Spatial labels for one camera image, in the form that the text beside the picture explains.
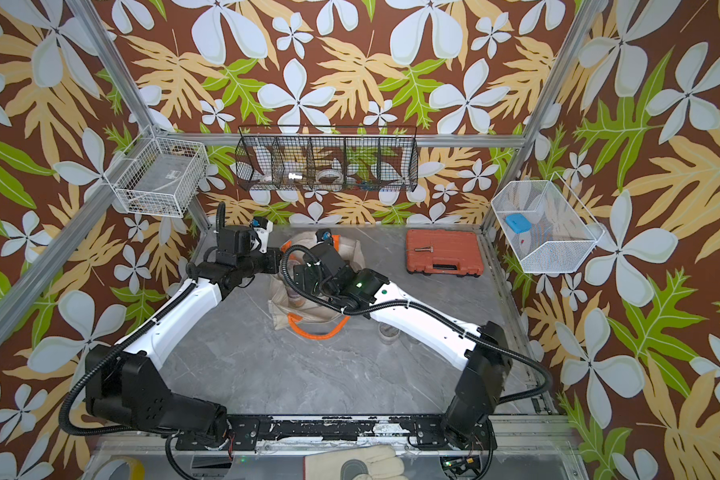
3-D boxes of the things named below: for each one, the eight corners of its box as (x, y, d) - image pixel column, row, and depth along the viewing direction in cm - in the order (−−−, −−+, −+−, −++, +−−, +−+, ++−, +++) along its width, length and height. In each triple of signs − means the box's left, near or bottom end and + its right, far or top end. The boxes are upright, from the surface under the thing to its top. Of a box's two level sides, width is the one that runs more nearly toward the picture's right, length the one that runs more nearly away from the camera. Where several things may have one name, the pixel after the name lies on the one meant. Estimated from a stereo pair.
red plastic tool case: (408, 279, 107) (411, 269, 102) (403, 239, 119) (405, 229, 115) (484, 279, 107) (490, 269, 102) (471, 239, 119) (476, 229, 115)
